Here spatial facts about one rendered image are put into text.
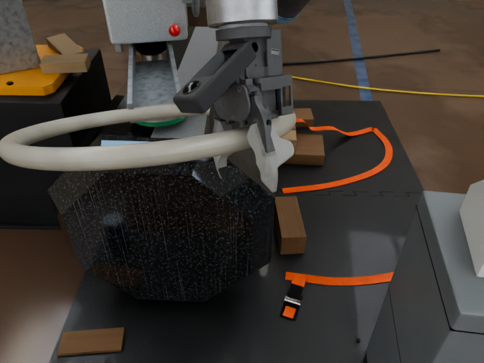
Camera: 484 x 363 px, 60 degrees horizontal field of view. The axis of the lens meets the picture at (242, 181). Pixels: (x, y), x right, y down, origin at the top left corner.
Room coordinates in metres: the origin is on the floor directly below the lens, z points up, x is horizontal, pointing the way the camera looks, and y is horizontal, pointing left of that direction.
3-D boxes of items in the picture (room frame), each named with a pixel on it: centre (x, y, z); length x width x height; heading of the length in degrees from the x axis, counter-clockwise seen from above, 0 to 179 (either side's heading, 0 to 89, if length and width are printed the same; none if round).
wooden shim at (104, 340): (0.92, 0.61, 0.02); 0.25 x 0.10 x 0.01; 95
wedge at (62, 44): (2.07, 0.89, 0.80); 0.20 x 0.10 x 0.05; 43
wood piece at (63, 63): (1.85, 0.81, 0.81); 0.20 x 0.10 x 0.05; 97
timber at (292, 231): (1.54, -0.24, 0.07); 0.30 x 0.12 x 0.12; 4
